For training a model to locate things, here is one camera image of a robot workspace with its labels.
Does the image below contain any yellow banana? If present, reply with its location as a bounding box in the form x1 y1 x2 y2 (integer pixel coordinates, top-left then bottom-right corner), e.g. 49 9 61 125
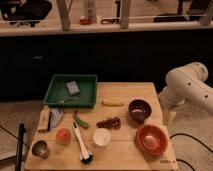
102 100 124 107

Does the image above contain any metal cup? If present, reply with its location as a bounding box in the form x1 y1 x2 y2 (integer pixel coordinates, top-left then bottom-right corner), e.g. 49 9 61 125
32 140 50 159

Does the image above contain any orange red bowl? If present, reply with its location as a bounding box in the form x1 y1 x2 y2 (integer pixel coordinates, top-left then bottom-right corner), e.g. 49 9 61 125
135 125 168 156

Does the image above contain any orange tomato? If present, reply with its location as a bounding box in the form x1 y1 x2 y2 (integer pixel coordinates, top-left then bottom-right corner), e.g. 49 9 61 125
56 128 71 145

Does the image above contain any bunch of red grapes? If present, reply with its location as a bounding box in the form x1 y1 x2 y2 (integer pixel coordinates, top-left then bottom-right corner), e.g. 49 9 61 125
96 117 121 129

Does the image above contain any grey cloth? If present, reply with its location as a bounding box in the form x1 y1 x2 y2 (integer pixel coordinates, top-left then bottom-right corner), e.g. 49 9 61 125
50 108 64 128

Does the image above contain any red object on shelf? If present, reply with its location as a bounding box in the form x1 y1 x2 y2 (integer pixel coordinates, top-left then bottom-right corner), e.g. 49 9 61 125
79 16 91 25

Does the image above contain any green plastic tray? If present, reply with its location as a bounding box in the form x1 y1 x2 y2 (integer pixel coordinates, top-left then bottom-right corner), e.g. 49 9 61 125
43 74 97 108

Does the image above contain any green cucumber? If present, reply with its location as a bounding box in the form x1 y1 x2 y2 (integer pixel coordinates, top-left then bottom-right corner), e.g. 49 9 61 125
73 111 89 129

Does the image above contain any black pole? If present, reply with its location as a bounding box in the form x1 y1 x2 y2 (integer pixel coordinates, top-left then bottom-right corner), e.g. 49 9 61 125
15 123 25 171

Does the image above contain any green utensil in tray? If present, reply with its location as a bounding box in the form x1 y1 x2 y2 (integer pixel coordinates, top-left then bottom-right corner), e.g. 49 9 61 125
58 97 80 104

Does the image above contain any dark purple bowl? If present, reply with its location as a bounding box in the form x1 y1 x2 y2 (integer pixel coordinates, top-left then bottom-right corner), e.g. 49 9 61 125
128 99 152 123

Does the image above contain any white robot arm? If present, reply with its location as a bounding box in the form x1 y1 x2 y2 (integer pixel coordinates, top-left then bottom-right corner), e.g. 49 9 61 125
158 62 213 125

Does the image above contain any white black dish brush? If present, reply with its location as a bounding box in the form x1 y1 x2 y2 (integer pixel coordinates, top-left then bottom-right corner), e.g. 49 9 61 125
73 122 93 164

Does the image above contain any grey sponge block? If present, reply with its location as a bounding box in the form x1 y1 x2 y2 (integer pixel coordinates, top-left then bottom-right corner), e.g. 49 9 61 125
66 81 80 95

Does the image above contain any black cable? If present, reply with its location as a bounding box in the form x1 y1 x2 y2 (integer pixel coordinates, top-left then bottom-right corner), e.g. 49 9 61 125
169 132 213 171

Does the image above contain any small wooden board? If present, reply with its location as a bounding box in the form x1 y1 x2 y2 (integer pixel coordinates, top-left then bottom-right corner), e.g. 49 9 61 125
38 108 50 132

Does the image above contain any white cup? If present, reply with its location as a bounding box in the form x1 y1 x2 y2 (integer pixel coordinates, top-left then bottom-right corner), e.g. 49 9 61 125
93 128 111 147

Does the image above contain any black office chair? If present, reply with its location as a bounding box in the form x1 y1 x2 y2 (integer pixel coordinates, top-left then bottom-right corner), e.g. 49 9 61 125
0 0 52 27

